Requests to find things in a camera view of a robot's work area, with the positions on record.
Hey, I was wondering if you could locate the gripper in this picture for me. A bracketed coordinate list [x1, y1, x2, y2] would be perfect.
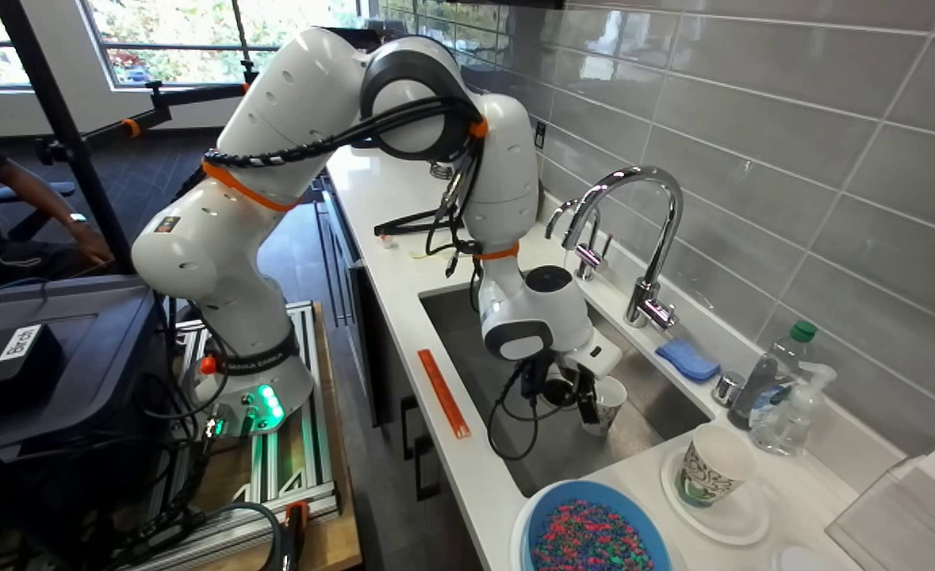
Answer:
[541, 366, 600, 426]

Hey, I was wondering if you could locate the sink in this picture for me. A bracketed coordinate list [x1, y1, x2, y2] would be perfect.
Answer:
[419, 281, 715, 498]

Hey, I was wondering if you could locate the large patterned paper cup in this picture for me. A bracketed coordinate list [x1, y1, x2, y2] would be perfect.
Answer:
[673, 423, 759, 509]

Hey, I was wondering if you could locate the blue sponge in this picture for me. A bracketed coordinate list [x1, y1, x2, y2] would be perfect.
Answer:
[656, 339, 722, 384]

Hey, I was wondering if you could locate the blue bowl of coloured beads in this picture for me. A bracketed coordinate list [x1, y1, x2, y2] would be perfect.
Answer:
[520, 479, 673, 571]

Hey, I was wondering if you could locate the chrome round knob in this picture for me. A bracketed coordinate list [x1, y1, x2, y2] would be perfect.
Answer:
[711, 370, 746, 409]

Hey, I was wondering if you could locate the orange ruler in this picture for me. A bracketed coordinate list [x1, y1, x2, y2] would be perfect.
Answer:
[417, 348, 473, 440]

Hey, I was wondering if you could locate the small chrome tap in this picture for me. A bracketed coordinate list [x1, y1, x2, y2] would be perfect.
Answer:
[545, 197, 615, 282]

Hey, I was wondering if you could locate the water bottle with green cap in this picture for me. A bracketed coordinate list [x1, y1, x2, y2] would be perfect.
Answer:
[726, 320, 819, 431]

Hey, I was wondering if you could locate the tall chrome tap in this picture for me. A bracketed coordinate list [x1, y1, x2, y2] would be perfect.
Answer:
[561, 166, 685, 331]

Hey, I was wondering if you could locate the white plate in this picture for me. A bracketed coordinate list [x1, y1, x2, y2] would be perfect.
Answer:
[660, 443, 772, 547]

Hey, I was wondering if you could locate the clear pump bottle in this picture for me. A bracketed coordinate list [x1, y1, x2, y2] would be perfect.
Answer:
[749, 362, 838, 458]

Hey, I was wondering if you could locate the white round lid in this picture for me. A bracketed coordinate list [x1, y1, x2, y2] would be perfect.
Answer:
[772, 543, 834, 571]

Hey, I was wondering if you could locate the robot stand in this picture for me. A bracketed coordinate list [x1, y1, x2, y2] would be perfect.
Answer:
[115, 300, 363, 571]

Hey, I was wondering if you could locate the orange and black clamp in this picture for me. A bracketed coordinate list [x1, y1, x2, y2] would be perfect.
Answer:
[282, 500, 311, 571]

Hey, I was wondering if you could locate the clear plastic box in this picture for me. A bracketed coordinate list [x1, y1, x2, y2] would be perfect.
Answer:
[825, 437, 935, 571]

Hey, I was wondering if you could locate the window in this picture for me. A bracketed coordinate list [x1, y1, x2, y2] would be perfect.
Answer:
[0, 0, 366, 90]

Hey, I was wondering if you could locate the person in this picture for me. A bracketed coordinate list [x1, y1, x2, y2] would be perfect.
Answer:
[0, 122, 116, 304]

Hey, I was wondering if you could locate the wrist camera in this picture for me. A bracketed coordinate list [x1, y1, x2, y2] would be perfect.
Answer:
[519, 358, 550, 399]

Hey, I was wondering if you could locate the black drawer handle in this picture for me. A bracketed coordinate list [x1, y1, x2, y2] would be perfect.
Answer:
[399, 394, 422, 462]
[413, 433, 442, 503]

